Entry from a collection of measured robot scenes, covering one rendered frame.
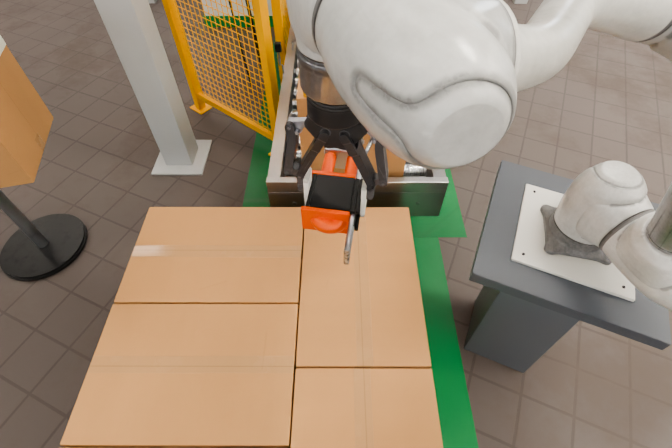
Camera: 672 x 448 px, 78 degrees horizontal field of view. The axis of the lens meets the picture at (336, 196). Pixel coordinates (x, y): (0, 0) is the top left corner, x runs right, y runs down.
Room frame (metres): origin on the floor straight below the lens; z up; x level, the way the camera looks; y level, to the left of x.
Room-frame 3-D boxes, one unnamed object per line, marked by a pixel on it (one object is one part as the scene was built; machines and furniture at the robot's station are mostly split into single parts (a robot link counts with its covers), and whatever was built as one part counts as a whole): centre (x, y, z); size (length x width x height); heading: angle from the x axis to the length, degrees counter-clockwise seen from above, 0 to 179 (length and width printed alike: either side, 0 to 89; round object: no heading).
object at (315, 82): (0.43, 0.00, 1.51); 0.09 x 0.09 x 0.06
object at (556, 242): (0.74, -0.72, 0.79); 0.22 x 0.18 x 0.06; 166
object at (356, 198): (0.47, -0.05, 1.27); 0.31 x 0.03 x 0.05; 171
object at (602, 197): (0.71, -0.72, 0.93); 0.18 x 0.16 x 0.22; 20
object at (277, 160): (2.25, 0.24, 0.50); 2.31 x 0.05 x 0.19; 0
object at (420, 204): (1.08, -0.08, 0.48); 0.70 x 0.03 x 0.15; 90
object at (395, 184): (1.08, -0.08, 0.58); 0.70 x 0.03 x 0.06; 90
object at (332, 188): (0.42, 0.01, 1.27); 0.08 x 0.07 x 0.05; 171
